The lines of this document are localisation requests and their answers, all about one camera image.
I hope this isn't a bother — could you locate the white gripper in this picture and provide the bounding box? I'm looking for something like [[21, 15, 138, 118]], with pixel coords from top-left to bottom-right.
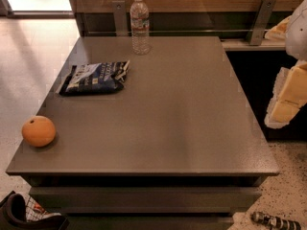
[[264, 0, 307, 128]]

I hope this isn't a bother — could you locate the clear plastic water bottle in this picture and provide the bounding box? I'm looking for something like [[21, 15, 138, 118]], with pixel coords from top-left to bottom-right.
[[130, 0, 151, 55]]

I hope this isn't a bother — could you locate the black metal cylinder tool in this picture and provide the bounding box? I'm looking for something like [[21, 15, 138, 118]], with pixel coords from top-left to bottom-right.
[[251, 212, 302, 230]]

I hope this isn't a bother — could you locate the blue chip bag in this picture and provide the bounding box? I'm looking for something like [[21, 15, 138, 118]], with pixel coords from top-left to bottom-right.
[[59, 61, 130, 96]]

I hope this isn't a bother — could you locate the orange fruit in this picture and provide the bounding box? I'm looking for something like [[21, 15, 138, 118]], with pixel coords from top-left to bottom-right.
[[21, 116, 56, 148]]

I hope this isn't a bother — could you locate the black bin with mesh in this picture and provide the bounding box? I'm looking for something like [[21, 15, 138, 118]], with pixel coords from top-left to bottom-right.
[[0, 191, 69, 230]]

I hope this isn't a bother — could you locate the right metal wall bracket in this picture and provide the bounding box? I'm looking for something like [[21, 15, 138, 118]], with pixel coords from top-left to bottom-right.
[[247, 0, 276, 46]]

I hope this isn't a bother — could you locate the metal wall bracket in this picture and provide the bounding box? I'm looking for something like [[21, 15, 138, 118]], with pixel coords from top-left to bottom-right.
[[247, 0, 276, 46], [112, 0, 129, 36]]

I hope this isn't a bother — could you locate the left metal wall bracket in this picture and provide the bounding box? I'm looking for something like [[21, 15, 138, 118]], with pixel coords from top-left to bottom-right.
[[112, 0, 129, 36]]

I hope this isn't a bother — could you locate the horizontal metal rail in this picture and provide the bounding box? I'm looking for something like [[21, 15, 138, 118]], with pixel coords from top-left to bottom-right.
[[82, 30, 259, 38]]

